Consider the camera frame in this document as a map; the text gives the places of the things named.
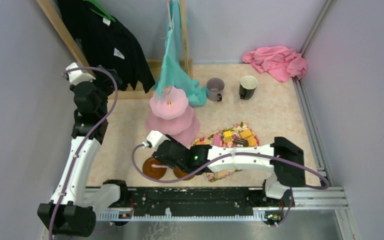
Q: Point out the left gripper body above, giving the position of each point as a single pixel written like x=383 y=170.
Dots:
x=108 y=85

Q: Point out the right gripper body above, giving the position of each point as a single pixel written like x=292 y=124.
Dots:
x=182 y=166

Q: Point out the brown wooden coaster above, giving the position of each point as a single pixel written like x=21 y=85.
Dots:
x=154 y=168
x=181 y=174

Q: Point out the floral serving tray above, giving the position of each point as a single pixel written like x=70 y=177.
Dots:
x=236 y=128

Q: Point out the pink wafer biscuit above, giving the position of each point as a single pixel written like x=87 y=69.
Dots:
x=217 y=140

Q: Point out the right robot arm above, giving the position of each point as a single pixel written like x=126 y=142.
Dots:
x=282 y=159

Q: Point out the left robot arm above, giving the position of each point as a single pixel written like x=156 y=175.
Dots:
x=69 y=212

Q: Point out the black hanging shirt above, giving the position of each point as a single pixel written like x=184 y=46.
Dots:
x=106 y=43

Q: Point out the pink three-tier cake stand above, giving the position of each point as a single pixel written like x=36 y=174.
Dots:
x=171 y=114

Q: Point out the yellow cake square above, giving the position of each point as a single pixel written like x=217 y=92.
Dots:
x=227 y=136

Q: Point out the green clothes hanger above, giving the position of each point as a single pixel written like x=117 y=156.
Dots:
x=99 y=10

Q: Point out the teal hanging shirt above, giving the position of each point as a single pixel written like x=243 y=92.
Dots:
x=172 y=73

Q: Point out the chocolate cake slice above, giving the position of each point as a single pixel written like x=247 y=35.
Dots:
x=240 y=142

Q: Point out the orange biscuit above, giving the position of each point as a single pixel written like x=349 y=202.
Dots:
x=249 y=137

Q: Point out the grey mug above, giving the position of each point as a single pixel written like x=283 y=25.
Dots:
x=215 y=87

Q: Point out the black mug white inside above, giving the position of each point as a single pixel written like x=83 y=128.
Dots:
x=247 y=87

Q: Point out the pink crumpled cloth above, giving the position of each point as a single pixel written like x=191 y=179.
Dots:
x=281 y=62

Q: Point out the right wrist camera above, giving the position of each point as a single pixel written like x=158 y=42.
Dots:
x=155 y=138

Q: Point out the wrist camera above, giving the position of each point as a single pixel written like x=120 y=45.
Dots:
x=155 y=138
x=77 y=76

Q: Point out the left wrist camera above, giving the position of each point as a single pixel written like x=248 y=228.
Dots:
x=77 y=76

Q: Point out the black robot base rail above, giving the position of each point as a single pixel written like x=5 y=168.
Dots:
x=200 y=201

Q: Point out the wooden clothes rack frame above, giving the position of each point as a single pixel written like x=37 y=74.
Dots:
x=49 y=9

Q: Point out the aluminium frame rail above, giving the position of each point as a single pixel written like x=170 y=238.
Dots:
x=345 y=222

